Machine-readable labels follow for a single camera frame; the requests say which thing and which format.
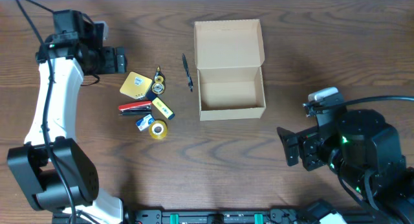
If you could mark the yellow clear tape roll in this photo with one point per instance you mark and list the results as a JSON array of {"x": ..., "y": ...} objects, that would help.
[{"x": 158, "y": 130}]

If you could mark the yellow highlighter marker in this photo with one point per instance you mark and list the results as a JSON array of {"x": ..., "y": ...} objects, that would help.
[{"x": 160, "y": 105}]

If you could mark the brown cardboard box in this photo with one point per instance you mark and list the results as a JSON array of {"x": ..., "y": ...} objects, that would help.
[{"x": 229, "y": 56}]

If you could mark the correction tape dispenser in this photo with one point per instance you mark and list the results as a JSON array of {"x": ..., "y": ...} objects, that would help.
[{"x": 158, "y": 87}]

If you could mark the black pen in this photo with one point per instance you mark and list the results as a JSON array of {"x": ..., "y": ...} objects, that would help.
[{"x": 186, "y": 68}]

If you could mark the blue white staples box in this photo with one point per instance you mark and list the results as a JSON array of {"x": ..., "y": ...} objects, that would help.
[{"x": 145, "y": 122}]

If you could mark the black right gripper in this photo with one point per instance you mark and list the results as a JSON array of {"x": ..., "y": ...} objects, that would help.
[{"x": 308, "y": 149}]

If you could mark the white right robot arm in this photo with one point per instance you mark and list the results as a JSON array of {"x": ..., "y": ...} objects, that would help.
[{"x": 360, "y": 148}]

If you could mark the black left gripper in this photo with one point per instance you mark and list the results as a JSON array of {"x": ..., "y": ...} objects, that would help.
[{"x": 114, "y": 59}]

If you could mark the yellow sticky note pad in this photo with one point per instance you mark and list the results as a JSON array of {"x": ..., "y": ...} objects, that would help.
[{"x": 136, "y": 86}]

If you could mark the red black stapler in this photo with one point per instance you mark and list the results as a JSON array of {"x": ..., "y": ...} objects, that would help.
[{"x": 136, "y": 108}]

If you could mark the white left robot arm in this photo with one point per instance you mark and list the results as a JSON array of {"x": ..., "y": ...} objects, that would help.
[{"x": 50, "y": 168}]

